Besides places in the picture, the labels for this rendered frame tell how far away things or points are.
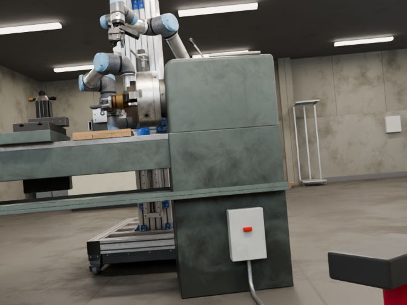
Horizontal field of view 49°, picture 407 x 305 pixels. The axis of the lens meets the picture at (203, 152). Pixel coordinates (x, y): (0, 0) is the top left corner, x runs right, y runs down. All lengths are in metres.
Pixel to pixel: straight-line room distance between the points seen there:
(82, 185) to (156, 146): 6.33
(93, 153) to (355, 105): 9.61
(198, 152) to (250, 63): 0.55
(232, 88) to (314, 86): 9.02
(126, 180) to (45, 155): 6.05
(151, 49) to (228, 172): 1.43
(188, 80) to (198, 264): 0.96
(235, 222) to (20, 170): 1.14
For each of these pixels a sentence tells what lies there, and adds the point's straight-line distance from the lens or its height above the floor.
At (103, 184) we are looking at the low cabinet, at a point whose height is 0.47.
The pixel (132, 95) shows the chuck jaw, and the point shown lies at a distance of 2.42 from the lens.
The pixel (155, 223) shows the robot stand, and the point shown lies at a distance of 3.38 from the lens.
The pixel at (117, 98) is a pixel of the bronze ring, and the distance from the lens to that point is 2.52.
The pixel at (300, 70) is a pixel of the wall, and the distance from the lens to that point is 11.37.
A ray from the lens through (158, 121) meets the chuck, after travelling 2.47.
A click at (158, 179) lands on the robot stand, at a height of 0.60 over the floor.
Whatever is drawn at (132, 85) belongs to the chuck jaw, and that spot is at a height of 1.17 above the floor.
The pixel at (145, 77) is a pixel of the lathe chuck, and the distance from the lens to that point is 2.46.
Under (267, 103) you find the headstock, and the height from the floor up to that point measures 0.98.
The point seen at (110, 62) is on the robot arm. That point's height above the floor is 1.36.
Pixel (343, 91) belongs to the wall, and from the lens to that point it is 11.49.
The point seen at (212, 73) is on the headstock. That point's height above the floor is 1.16.
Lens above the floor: 0.69
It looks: 2 degrees up
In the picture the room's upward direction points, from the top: 5 degrees counter-clockwise
